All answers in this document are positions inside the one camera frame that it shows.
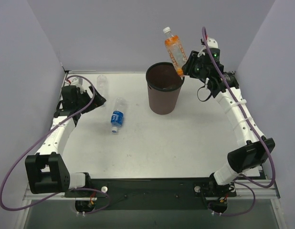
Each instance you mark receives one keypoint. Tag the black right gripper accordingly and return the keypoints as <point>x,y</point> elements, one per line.
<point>189,64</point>

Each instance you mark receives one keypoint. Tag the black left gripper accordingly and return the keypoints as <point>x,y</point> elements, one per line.
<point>90,100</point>

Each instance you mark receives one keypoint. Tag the orange tea bottle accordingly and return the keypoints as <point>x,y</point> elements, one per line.
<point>175,50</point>

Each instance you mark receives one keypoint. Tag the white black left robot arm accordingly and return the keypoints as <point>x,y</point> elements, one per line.
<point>46,170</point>

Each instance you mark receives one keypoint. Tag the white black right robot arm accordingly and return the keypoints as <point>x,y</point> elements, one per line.
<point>253,147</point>

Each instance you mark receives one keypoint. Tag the brown plastic bin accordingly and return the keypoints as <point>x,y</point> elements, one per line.
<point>164,85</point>

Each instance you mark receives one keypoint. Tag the clear unlabelled plastic bottle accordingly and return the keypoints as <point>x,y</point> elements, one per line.
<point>103,87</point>

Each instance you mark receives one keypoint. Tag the clear bottle blue label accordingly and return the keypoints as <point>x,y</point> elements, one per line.
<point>118,114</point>

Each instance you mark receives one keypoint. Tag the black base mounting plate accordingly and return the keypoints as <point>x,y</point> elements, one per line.
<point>154,193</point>

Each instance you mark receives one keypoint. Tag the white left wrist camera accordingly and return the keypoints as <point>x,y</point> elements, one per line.
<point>76,81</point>

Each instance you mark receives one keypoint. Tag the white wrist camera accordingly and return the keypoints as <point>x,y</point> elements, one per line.
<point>211,42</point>
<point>76,81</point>

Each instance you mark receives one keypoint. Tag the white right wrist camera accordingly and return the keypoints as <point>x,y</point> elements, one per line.
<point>211,42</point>

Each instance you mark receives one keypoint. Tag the aluminium table edge rail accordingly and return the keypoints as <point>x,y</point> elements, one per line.
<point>89,107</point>

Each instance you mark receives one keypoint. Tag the aluminium front rail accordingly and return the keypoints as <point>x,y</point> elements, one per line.
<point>244,188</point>

